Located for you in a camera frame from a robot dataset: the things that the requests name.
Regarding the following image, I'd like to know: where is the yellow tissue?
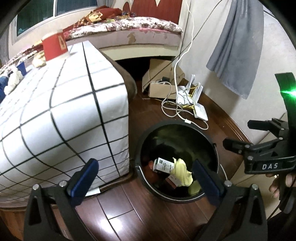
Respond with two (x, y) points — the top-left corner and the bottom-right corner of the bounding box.
(169, 158), (201, 195)

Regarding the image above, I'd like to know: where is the red paper cup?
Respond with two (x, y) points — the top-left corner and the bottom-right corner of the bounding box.
(42, 29), (68, 61)

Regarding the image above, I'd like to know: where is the white tissue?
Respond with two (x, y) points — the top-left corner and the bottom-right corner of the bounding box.
(4, 66), (23, 95)

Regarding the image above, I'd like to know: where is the blue cloth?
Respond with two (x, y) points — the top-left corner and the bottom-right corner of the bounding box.
(0, 76), (9, 103)

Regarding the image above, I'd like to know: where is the beige tissue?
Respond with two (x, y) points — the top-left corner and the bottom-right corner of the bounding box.
(32, 50), (46, 68)

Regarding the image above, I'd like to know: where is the black round trash bin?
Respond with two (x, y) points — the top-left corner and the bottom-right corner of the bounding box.
(135, 120), (219, 203)

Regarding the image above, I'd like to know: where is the person's right hand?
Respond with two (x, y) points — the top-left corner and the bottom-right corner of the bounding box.
(266, 173), (295, 198)

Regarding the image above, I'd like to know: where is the white labelled box in bin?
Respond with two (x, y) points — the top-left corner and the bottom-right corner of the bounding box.
(152, 158), (175, 174)

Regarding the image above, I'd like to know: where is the white checkered tablecloth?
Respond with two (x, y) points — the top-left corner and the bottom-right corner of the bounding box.
(1, 41), (130, 203)

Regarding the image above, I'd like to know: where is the grey curtain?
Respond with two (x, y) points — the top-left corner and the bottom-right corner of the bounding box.
(206, 1), (264, 99)

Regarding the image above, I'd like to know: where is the white router with antennas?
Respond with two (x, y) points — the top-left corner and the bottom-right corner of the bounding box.
(176, 74), (208, 121)

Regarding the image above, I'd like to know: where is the cardboard box on floor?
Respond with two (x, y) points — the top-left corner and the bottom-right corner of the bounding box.
(142, 59), (176, 100)

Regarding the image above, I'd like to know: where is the blue paper bowl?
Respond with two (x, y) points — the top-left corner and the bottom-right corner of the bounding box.
(17, 62), (27, 76)

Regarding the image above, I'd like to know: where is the bed with floral mattress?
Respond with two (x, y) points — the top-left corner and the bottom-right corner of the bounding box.
(64, 17), (183, 60)

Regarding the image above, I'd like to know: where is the red heart headboard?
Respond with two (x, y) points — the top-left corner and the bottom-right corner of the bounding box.
(123, 0), (183, 24)

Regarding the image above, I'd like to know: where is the red patterned blanket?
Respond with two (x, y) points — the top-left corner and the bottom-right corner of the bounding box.
(63, 6), (136, 32)

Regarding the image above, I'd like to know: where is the window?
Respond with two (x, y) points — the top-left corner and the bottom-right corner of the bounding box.
(16, 0), (97, 36)

